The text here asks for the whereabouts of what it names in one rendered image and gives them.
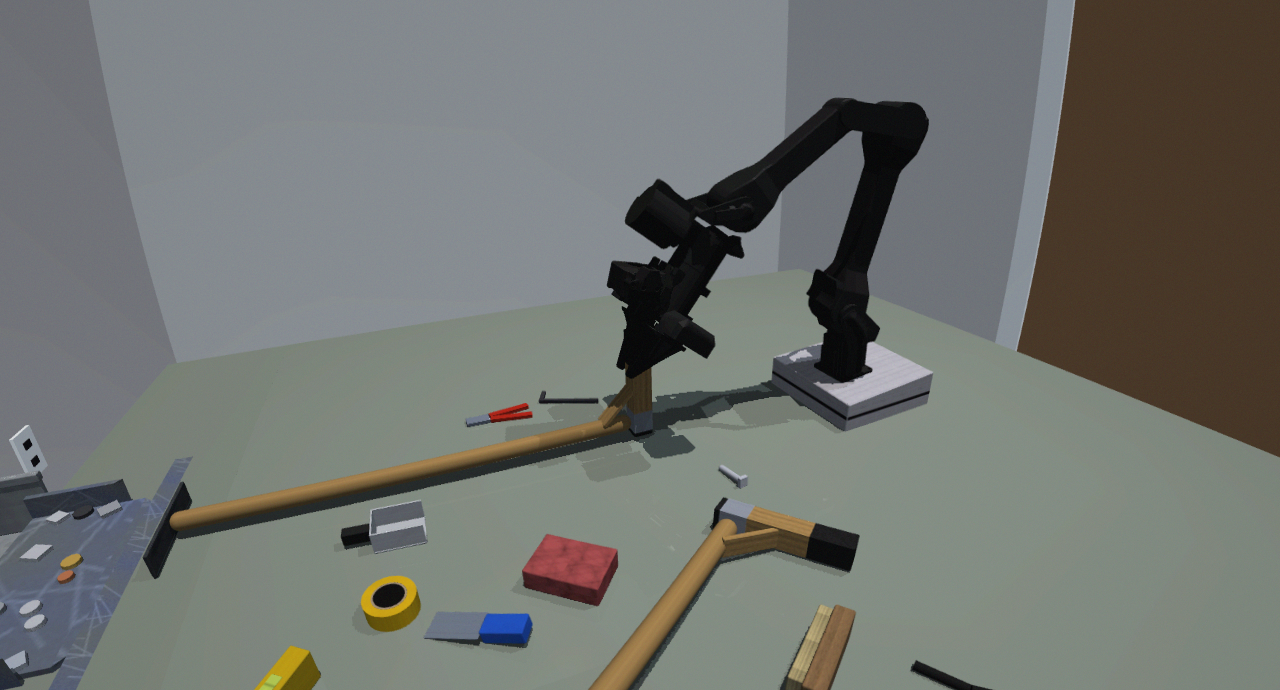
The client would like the black bent rod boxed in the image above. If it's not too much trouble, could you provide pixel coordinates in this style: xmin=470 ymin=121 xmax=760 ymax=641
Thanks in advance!
xmin=913 ymin=661 xmax=992 ymax=690

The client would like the yellow rectangular block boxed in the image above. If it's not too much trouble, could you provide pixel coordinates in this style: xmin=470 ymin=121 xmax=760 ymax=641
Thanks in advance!
xmin=253 ymin=645 xmax=321 ymax=690

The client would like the red rectangular block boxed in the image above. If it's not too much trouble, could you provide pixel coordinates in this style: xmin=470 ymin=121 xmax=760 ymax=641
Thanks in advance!
xmin=522 ymin=534 xmax=618 ymax=606

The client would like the yellow ring with dark hole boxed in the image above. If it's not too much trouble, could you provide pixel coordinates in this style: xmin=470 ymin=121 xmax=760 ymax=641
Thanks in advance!
xmin=361 ymin=576 xmax=421 ymax=632

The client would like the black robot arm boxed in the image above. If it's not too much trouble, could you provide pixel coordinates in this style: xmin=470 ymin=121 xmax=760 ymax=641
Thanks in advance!
xmin=607 ymin=97 xmax=929 ymax=381

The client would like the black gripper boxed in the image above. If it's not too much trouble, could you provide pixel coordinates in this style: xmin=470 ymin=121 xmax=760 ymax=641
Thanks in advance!
xmin=612 ymin=256 xmax=716 ymax=379

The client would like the grey metal bolt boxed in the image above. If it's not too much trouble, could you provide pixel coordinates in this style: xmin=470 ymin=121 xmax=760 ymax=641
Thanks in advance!
xmin=719 ymin=465 xmax=748 ymax=488

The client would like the dark grey l-shaped bar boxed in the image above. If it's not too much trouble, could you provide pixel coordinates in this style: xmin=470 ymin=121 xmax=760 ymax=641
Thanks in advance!
xmin=539 ymin=390 xmax=598 ymax=405

